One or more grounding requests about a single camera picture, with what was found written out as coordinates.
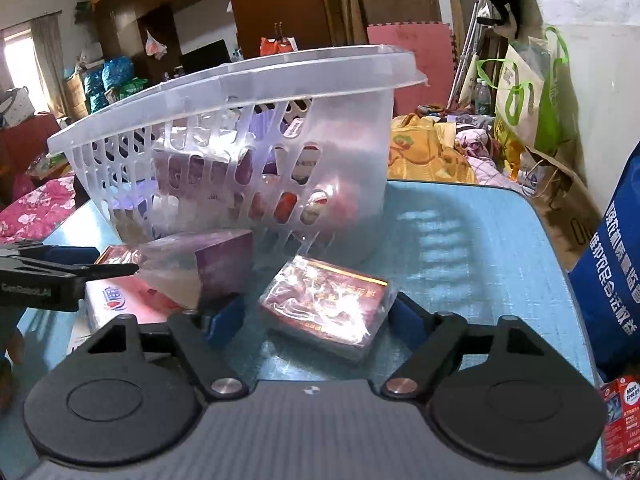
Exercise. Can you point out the green white shopping bag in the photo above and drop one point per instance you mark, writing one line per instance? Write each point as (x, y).
(532, 76)

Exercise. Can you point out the window curtains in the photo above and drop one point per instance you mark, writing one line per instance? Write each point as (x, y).
(32, 57)

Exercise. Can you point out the person's left hand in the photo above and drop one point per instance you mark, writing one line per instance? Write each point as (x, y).
(13, 355)

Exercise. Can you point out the pink foam mat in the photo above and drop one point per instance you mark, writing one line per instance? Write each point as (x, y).
(433, 48)

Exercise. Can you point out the yellow patterned blanket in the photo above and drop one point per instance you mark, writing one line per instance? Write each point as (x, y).
(423, 149)

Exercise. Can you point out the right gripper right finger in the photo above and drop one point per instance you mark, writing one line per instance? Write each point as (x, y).
(434, 340)

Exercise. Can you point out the purple box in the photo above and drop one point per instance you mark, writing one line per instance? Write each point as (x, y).
(194, 269)

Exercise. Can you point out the pink white tissue box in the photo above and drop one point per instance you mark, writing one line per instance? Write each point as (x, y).
(106, 299)

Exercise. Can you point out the pink floral bedding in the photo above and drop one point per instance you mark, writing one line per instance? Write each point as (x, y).
(37, 214)

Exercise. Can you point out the white plastic laundry basket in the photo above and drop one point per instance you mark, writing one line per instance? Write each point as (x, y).
(291, 146)

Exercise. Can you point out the red box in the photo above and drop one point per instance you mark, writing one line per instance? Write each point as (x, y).
(329, 306)

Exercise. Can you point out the dark red wooden wardrobe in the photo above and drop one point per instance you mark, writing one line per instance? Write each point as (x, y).
(158, 34)

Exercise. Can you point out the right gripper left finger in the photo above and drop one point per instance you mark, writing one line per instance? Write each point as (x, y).
(200, 338)

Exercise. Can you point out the blue fabric shopping bag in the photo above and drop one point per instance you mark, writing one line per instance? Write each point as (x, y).
(606, 279)

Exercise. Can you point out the orange white hanging bag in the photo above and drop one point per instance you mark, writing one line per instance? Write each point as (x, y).
(272, 46)

